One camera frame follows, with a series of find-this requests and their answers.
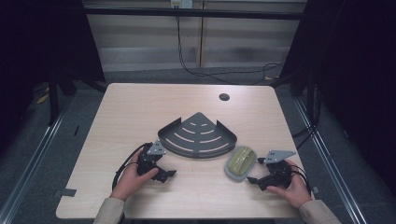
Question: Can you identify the person's right hand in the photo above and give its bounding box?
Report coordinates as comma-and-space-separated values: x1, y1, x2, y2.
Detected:
265, 159, 313, 209

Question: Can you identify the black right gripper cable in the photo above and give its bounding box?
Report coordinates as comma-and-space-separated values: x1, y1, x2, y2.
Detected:
289, 163, 313, 194

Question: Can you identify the green soap bar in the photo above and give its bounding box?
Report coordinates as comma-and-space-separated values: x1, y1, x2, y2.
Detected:
228, 147, 256, 175

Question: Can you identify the yellow-green sponge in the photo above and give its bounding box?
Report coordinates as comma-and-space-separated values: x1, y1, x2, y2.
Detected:
223, 145, 259, 183

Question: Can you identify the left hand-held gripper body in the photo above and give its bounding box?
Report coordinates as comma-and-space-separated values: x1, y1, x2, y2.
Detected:
136, 139, 169, 185

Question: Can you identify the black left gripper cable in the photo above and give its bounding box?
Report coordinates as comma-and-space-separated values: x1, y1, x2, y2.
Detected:
111, 142, 154, 191

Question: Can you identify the dark curtain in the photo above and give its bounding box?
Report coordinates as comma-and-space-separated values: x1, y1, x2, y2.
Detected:
278, 0, 396, 190
0, 0, 106, 155

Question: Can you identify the yellow tape scrap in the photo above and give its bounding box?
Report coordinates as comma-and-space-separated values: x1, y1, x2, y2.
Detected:
35, 92, 50, 105

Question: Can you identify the dark grey corner shelf rack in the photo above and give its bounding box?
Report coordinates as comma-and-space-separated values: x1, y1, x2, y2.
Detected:
157, 111, 238, 160

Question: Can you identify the grey tape strip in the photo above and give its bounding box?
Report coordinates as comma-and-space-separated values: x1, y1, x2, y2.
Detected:
52, 188, 78, 199

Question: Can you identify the black horizontal frame bar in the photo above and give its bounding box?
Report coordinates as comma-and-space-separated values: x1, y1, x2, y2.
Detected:
81, 7, 308, 21

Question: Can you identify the long black floor cable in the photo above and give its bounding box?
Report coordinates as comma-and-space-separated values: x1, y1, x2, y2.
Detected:
175, 15, 285, 86

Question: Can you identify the white wall socket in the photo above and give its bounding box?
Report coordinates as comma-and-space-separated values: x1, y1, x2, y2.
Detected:
169, 0, 194, 9

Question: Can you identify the metal floor rail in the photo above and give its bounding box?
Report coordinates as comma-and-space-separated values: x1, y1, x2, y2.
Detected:
293, 97, 372, 224
0, 92, 77, 224

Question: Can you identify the person's left hand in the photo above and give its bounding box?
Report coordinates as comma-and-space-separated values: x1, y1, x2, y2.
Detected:
110, 149, 160, 202

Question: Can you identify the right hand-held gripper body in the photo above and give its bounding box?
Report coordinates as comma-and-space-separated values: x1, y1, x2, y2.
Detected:
257, 149, 297, 191

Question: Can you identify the black metal stand post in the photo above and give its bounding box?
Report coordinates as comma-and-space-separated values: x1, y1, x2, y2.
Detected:
47, 69, 61, 126

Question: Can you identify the black cable bundle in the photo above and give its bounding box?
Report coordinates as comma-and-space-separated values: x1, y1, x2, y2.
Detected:
291, 123, 319, 149

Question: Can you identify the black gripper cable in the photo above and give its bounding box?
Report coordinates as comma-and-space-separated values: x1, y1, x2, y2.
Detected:
111, 142, 154, 191
289, 163, 313, 194

